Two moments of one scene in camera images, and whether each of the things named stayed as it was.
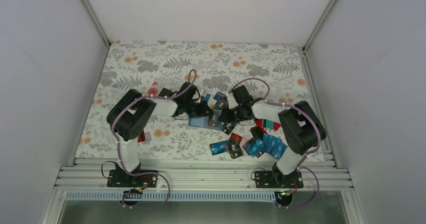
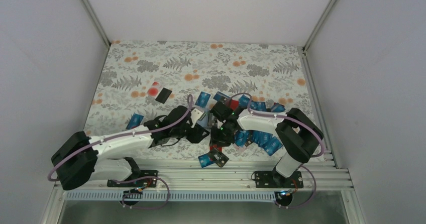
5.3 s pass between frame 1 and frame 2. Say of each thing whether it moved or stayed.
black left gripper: moved
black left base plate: stayed
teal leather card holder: stayed
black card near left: stayed
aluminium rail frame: stayed
